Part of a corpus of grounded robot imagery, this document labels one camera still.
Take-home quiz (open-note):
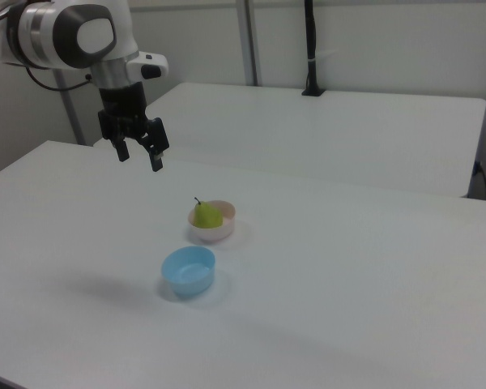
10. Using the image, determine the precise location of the pink plastic bowl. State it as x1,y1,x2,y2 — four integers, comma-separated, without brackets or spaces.
186,199,237,245

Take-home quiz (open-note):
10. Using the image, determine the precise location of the blue plastic bowl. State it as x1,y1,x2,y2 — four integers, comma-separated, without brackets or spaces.
160,246,217,300

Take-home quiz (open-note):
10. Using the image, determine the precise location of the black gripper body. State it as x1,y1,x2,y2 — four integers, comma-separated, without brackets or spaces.
96,82,149,139

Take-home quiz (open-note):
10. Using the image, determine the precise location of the black pole with clamp base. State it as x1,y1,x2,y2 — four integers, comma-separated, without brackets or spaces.
301,0,326,97

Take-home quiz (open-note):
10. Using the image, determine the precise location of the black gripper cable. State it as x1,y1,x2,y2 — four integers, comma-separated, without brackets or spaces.
23,66,96,92

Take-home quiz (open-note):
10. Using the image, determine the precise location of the black cable with blue plug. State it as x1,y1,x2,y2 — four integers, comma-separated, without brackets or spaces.
471,160,486,202

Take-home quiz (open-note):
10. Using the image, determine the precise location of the grey metal wall post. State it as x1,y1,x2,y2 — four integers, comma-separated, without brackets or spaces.
234,0,264,87
52,68,86,146

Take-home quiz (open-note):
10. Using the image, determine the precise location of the white side table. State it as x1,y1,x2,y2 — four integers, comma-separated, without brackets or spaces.
92,82,486,199

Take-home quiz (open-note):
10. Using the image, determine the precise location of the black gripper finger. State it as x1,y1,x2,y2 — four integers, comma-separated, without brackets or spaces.
135,116,171,173
96,109,130,163

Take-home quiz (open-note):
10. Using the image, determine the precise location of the green pear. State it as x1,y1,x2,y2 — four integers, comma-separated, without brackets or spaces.
193,196,224,230

